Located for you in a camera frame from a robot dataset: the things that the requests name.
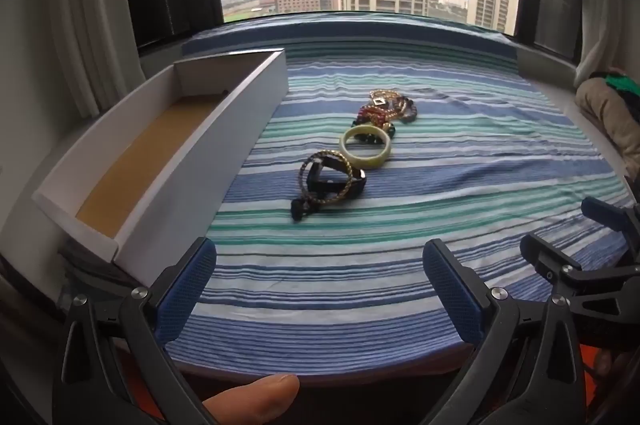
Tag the gold twisted bangle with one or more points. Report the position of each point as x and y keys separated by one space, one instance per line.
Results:
x=305 y=166

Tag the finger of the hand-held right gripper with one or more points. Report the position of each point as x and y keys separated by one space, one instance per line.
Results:
x=602 y=211
x=542 y=252

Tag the beige cloth bundle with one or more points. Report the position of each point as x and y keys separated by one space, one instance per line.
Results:
x=610 y=115

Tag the blue green striped bedsheet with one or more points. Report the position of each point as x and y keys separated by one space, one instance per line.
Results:
x=400 y=215

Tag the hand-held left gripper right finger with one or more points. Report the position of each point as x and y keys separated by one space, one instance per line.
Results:
x=450 y=292

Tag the green cloth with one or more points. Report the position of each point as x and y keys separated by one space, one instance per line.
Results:
x=622 y=84

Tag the person's left hand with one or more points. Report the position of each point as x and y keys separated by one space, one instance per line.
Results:
x=250 y=400

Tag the black wristband watch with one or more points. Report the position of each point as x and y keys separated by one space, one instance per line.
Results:
x=358 y=183

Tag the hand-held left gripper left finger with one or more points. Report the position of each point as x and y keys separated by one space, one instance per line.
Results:
x=186 y=290

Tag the pale green jade bangle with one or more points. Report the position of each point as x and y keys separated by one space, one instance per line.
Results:
x=365 y=161

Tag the low brown building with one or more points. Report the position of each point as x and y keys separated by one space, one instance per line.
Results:
x=305 y=0

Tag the long white cardboard box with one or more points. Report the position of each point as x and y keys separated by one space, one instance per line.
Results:
x=150 y=150

